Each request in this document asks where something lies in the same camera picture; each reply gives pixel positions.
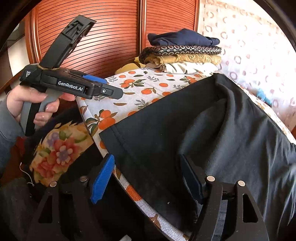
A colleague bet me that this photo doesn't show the black garment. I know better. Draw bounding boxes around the black garment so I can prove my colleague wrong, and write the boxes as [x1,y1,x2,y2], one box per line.
[100,74,295,240]

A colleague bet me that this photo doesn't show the navy folded garment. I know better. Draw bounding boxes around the navy folded garment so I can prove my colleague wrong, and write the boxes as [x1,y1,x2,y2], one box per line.
[147,29,220,46]

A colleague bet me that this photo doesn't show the sheer circle-pattern curtain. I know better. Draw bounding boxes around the sheer circle-pattern curtain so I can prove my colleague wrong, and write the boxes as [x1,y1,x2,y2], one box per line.
[198,1,295,130]

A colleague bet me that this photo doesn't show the white cream folded cloth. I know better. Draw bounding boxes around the white cream folded cloth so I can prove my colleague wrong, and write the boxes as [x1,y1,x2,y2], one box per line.
[146,62,218,75]

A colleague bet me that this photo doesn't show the floral bed blanket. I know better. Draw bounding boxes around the floral bed blanket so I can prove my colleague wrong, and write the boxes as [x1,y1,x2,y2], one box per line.
[30,123,93,186]

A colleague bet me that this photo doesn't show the orange-print white cloth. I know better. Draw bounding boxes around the orange-print white cloth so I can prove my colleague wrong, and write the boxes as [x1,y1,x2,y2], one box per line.
[76,68,212,240]

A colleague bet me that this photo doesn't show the gold patterned folded cloth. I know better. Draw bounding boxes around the gold patterned folded cloth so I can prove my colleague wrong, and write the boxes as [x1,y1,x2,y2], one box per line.
[115,54,222,75]

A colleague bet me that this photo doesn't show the grey left sleeve forearm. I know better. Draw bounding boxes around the grey left sleeve forearm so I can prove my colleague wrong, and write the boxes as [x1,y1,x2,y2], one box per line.
[0,97,24,175]

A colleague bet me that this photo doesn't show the red-brown louvered wardrobe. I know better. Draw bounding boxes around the red-brown louvered wardrobe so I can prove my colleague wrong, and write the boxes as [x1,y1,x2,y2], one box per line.
[0,0,201,93]

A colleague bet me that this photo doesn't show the blue item at headboard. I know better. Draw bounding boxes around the blue item at headboard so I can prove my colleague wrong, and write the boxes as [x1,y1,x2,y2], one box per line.
[256,89,273,107]

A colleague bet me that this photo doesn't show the dark ring-pattern folded cloth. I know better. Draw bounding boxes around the dark ring-pattern folded cloth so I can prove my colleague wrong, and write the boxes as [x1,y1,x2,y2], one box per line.
[138,45,222,65]

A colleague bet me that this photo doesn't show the person's left hand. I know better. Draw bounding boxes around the person's left hand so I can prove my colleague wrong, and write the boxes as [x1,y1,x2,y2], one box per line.
[6,85,76,127]

